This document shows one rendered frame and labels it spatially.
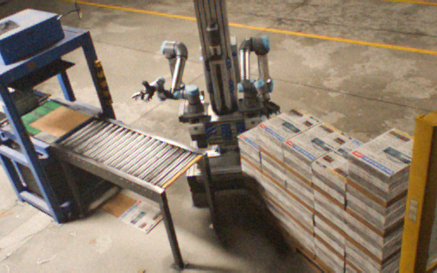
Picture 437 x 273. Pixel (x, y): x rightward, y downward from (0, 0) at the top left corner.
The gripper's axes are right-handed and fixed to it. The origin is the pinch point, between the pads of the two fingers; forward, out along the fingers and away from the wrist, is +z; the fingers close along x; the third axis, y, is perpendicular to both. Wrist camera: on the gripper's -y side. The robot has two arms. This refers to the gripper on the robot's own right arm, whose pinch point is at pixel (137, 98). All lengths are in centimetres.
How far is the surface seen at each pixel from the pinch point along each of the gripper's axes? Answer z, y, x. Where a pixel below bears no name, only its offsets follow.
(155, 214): 5, 123, -6
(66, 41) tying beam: -24, -20, 85
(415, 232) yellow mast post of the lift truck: 77, -32, -209
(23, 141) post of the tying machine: 44, 41, 89
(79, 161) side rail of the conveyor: 33, 54, 44
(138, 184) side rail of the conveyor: 46, 41, -26
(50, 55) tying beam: -5, -15, 88
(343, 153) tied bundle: 2, -4, -160
